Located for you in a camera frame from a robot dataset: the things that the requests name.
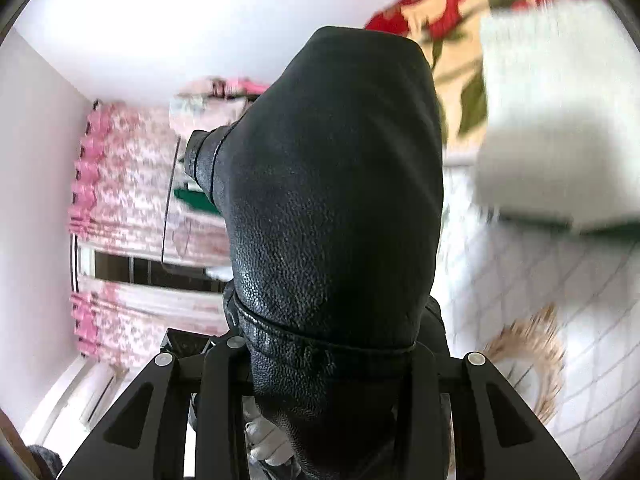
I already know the white diamond pattern cloth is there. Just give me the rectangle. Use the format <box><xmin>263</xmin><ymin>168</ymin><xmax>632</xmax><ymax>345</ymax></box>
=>
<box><xmin>435</xmin><ymin>152</ymin><xmax>636</xmax><ymax>471</ymax></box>

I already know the window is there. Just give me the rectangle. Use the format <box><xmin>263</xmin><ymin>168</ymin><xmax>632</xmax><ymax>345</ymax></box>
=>
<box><xmin>75</xmin><ymin>245</ymin><xmax>226</xmax><ymax>293</ymax></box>

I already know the pink floral curtain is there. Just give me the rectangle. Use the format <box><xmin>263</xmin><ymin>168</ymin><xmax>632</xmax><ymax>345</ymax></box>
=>
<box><xmin>67</xmin><ymin>100</ymin><xmax>233</xmax><ymax>266</ymax></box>
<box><xmin>70</xmin><ymin>277</ymin><xmax>236</xmax><ymax>366</ymax></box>

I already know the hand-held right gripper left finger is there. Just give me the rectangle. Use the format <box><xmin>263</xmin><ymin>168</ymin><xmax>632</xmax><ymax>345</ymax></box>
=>
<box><xmin>56</xmin><ymin>327</ymin><xmax>253</xmax><ymax>480</ymax></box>

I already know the black leather jacket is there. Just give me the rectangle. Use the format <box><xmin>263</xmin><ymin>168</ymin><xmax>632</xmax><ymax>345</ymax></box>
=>
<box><xmin>182</xmin><ymin>25</ymin><xmax>453</xmax><ymax>480</ymax></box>

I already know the red floral blanket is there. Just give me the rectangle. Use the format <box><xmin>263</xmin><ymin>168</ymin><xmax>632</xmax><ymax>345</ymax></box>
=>
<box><xmin>362</xmin><ymin>0</ymin><xmax>608</xmax><ymax>153</ymax></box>

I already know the black metal clothes rack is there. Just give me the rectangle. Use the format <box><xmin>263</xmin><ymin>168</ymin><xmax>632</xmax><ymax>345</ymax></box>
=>
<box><xmin>159</xmin><ymin>135</ymin><xmax>183</xmax><ymax>263</ymax></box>

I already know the white folded knit sweater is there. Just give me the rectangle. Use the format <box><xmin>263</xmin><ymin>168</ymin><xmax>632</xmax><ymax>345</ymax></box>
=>
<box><xmin>472</xmin><ymin>0</ymin><xmax>640</xmax><ymax>233</ymax></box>

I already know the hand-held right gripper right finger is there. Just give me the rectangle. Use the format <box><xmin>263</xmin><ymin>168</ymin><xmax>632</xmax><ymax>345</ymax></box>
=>
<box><xmin>429</xmin><ymin>346</ymin><xmax>583</xmax><ymax>480</ymax></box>

